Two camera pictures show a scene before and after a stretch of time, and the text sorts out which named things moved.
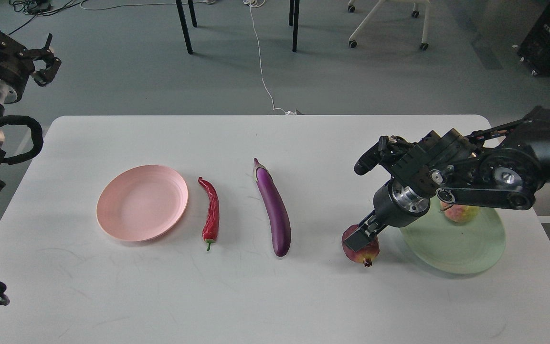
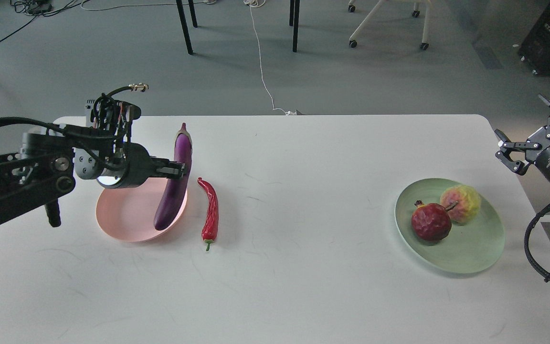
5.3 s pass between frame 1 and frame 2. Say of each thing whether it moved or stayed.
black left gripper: moved
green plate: stayed
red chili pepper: stayed
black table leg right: stayed
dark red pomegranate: moved
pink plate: stayed
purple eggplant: moved
